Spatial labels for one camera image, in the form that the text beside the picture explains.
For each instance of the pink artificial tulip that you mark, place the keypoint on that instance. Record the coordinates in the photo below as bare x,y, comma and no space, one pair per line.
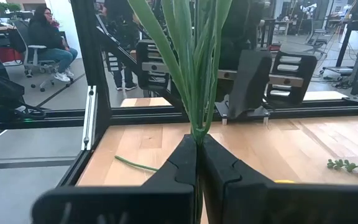
135,164

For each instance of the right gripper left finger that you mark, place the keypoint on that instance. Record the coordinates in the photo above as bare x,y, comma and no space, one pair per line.
172,199

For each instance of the black aluminium table frame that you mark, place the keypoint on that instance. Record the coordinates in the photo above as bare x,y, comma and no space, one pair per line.
98,62

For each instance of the black slotted bracket plate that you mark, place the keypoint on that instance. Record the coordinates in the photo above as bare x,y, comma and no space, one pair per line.
294,67
152,51

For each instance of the person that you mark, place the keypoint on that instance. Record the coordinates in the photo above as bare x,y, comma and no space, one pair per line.
47,34
120,31

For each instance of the white artificial flower bunch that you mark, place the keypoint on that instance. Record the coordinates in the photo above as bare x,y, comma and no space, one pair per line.
197,93

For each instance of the white office chair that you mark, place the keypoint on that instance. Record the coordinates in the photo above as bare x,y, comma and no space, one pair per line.
36,57

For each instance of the yellow artificial tulip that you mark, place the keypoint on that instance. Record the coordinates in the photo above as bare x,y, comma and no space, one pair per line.
284,181

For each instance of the red box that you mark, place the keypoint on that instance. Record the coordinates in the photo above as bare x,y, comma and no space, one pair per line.
9,55

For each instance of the potted green succulent plant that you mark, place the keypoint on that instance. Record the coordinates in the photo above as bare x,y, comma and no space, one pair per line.
351,166

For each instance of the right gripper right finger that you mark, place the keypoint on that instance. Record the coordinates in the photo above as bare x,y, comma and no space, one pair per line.
244,202

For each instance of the silver aluminium strip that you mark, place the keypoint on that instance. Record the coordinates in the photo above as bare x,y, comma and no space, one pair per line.
89,118

